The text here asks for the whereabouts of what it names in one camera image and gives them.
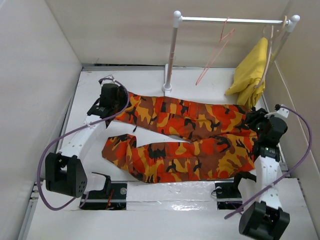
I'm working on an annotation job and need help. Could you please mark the orange camouflage trousers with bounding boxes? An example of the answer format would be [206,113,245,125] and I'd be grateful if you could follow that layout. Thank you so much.
[102,93,257,183]

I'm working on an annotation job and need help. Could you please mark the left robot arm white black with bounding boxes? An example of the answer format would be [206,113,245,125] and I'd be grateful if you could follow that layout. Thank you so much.
[45,81,129,199]

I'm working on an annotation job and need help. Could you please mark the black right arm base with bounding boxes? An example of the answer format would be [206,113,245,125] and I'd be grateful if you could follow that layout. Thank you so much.
[211,171,257,210]

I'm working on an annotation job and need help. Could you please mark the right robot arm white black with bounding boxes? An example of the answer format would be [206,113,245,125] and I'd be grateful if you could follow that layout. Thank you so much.
[231,105,290,240]

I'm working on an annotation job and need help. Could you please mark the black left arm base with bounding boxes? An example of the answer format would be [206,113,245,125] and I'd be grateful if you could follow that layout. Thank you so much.
[79,172,128,211]

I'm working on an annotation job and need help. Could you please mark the yellow garment on hanger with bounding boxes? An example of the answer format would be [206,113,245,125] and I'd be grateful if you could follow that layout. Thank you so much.
[225,37,268,109]

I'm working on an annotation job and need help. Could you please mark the beige hanger holding garment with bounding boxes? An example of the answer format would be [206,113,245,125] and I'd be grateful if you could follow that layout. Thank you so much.
[253,15,288,89]

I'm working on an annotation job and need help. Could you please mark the white clothes rack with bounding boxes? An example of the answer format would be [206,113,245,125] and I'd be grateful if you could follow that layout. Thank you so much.
[162,10,301,96]

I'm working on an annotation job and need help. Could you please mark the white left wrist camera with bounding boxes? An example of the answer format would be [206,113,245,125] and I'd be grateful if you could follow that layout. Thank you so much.
[98,74,120,88]

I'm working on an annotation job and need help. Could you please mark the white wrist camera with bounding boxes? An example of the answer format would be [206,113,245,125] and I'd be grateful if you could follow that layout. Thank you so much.
[264,104,289,119]
[98,74,120,88]

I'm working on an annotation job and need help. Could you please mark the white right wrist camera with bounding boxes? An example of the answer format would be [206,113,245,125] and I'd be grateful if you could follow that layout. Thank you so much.
[264,104,289,119]

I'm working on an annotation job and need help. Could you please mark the pink wire hanger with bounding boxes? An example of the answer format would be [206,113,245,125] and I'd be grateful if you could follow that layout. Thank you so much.
[195,17,236,86]

